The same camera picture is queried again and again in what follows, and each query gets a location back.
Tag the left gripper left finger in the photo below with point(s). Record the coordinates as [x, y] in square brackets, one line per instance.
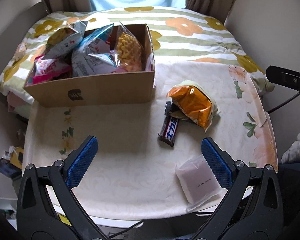
[65, 177]

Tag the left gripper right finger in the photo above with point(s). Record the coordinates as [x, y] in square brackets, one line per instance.
[230, 176]

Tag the large pink snack bag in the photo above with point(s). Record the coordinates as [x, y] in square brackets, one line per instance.
[47, 69]

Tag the blue white snack bag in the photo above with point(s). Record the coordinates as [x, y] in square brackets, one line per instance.
[92, 55]

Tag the green corn roll chip bag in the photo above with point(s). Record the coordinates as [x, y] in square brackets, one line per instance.
[64, 40]

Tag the waffle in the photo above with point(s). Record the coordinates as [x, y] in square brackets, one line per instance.
[128, 51]

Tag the white round table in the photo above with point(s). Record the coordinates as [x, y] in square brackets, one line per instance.
[115, 223]

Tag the white translucent snack packet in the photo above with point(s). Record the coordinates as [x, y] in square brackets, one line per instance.
[198, 183]

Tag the floral tablecloth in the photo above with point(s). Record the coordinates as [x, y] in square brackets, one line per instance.
[133, 174]

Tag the dark chocolate bar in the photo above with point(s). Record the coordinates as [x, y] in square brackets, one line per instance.
[170, 125]

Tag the orange foil snack bag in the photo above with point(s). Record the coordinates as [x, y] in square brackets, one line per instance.
[194, 102]

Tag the cardboard box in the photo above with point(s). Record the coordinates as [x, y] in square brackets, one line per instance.
[103, 89]

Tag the floral striped quilt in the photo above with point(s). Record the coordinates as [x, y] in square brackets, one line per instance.
[177, 35]

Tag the small plush toy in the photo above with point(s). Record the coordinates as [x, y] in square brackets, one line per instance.
[20, 51]

